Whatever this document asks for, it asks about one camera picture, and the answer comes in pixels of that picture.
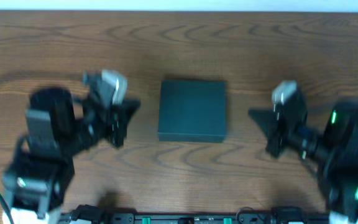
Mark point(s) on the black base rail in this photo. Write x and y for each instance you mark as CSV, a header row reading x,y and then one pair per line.
x,y
246,215

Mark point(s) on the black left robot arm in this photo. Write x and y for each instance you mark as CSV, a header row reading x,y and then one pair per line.
x,y
60,126

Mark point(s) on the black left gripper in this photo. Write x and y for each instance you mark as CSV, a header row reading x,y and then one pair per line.
x,y
117,123

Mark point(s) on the dark green gift box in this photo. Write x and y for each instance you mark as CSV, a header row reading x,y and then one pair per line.
x,y
192,111

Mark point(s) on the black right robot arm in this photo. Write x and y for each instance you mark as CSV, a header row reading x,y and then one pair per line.
x,y
335,150

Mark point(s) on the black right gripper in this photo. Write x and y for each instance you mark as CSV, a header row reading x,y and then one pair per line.
x,y
277,130

